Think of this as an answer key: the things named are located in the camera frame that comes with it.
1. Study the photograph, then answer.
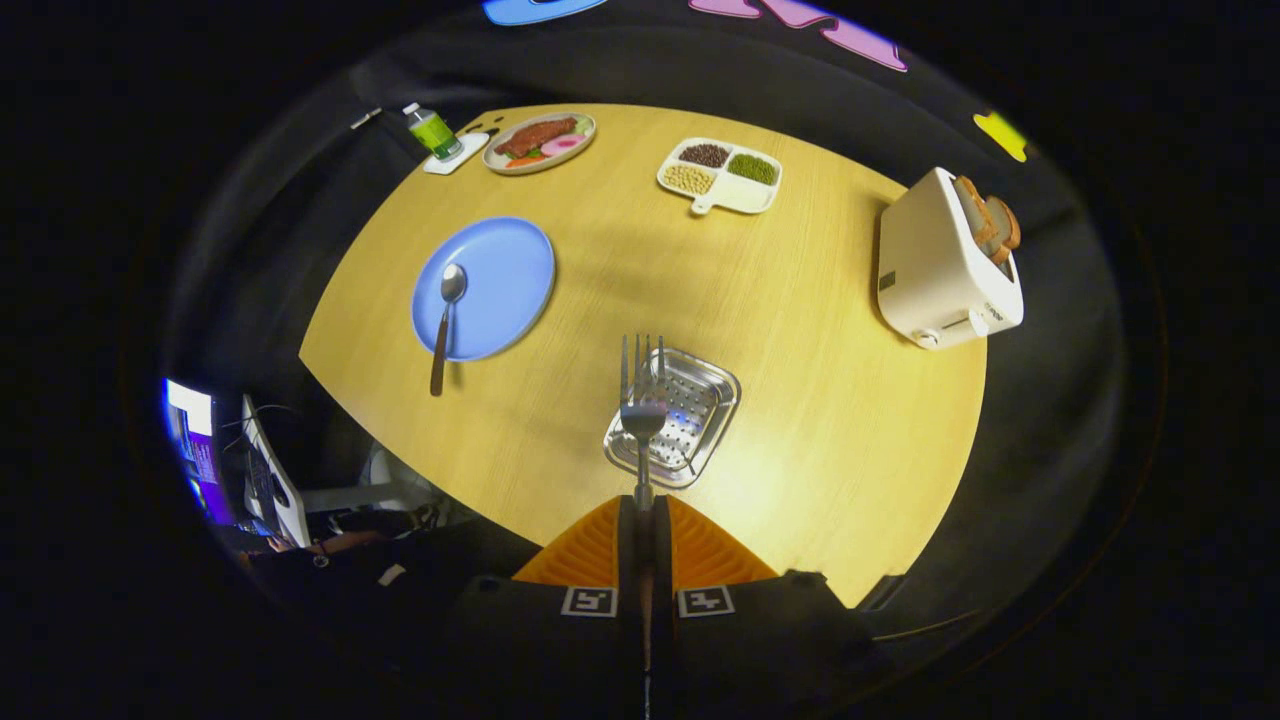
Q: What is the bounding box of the brown steak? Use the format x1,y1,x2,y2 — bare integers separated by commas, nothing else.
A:
495,117,578,159

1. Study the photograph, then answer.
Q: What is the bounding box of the white divided dish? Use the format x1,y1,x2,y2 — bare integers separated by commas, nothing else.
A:
656,137,784,216

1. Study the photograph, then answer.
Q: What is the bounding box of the perforated metal tray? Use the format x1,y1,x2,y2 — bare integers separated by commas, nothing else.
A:
603,346,742,490

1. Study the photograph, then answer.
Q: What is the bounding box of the beige food plate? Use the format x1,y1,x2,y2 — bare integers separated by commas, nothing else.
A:
482,111,597,176

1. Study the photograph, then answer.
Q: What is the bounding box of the brown bread slice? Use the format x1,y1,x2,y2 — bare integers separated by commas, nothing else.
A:
953,176,1001,246
985,196,1022,265

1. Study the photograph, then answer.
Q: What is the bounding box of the computer monitor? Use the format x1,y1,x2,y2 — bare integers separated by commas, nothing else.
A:
163,378,236,526

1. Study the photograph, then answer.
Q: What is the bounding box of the metal fork with brown handle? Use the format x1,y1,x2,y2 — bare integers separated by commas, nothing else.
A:
619,334,668,511

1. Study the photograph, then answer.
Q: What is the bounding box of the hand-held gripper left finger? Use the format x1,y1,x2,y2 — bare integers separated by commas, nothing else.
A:
440,495,647,716

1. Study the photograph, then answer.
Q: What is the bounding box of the green drink bottle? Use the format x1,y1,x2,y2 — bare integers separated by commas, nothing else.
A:
402,102,464,161

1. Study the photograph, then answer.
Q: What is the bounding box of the white square coaster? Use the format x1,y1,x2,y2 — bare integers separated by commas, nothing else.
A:
422,132,491,176

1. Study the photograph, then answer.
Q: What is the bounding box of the white toaster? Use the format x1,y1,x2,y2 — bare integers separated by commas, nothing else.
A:
877,167,1025,350

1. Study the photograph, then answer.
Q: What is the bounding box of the blue plate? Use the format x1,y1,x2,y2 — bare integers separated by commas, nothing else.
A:
411,217,556,362

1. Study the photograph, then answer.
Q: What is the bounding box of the white laptop computer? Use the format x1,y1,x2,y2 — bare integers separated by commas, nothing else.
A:
240,395,313,549

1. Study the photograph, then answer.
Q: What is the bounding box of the metal spoon with brown handle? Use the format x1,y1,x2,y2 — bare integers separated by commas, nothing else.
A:
430,263,468,397

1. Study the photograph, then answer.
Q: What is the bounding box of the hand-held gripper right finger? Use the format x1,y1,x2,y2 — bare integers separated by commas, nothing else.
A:
646,495,893,716

